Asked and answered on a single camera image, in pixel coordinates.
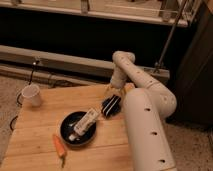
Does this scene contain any metal pole stand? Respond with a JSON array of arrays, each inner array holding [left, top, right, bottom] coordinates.
[[154, 0, 188, 73]]

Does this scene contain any black round pan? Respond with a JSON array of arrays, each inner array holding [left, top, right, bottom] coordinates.
[[60, 110, 99, 147]]

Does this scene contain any orange carrot toy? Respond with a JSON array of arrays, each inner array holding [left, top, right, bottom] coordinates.
[[52, 134, 67, 167]]

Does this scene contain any dark cabinet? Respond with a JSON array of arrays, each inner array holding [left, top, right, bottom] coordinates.
[[166, 5, 213, 126]]

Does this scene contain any black cable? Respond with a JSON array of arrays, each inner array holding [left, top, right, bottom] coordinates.
[[9, 59, 40, 132]]

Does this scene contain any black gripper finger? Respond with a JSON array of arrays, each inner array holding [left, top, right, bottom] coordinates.
[[107, 96, 121, 116], [101, 95, 116, 115]]

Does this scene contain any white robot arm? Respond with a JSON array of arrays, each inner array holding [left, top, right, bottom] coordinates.
[[105, 51, 178, 171]]

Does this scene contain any white ceramic cup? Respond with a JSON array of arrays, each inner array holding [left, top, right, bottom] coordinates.
[[21, 84, 42, 107]]

